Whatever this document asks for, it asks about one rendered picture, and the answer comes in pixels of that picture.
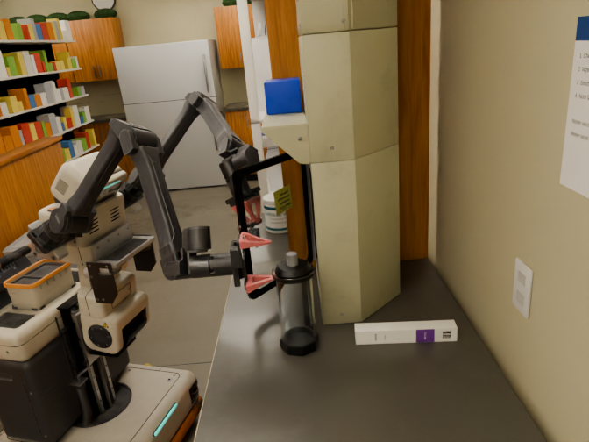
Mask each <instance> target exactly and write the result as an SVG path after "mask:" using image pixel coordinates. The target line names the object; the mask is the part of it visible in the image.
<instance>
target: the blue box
mask: <svg viewBox="0 0 589 442"><path fill-rule="evenodd" d="M264 89H265V98H266V114H267V115H275V114H285V113H295V112H302V99H301V87H300V80H299V77H290V78H280V79H271V80H265V82H264Z"/></svg>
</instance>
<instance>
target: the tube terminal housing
mask: <svg viewBox="0 0 589 442"><path fill-rule="evenodd" d="M298 41H299V53H300V64H301V76H302V72H303V79H302V97H303V108H304V111H305V115H306V119H307V122H308V128H309V150H310V163H309V166H310V172H311V178H312V189H313V200H314V212H315V223H316V243H317V257H318V258H317V259H318V268H319V279H318V273H317V266H316V275H317V282H318V289H319V296H320V303H321V310H322V317H323V324H344V323H355V322H362V321H364V320H365V319H366V318H368V317H369V316H371V315H372V314H373V313H374V312H375V311H376V310H378V309H380V308H381V307H382V306H384V305H385V304H386V303H388V302H389V301H391V300H392V299H393V298H395V297H396V296H398V295H399V294H400V293H401V289H400V205H399V144H398V143H399V129H398V46H397V27H391V28H380V29H370V30H359V31H348V32H331V33H321V34H311V35H302V36H300V37H298ZM303 82H304V90H303ZM304 93H305V102H304ZM305 104H306V105H305ZM319 281H320V286H319Z"/></svg>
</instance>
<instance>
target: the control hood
mask: <svg viewBox="0 0 589 442"><path fill-rule="evenodd" d="M261 131H262V133H264V134H265V135H266V136H267V137H268V138H269V139H270V140H271V141H273V142H274V143H275V144H276V145H278V146H279V147H280V148H281V149H283V150H284V151H285V152H286V153H288V154H289V155H290V156H291V157H293V158H294V159H295V160H296V161H298V162H299V163H300V164H309V163H310V150H309V128H308V122H307V119H306V115H305V111H304V108H302V112H295V113H285V114H275V115H267V114H266V115H265V117H264V120H263V124H262V126H261Z"/></svg>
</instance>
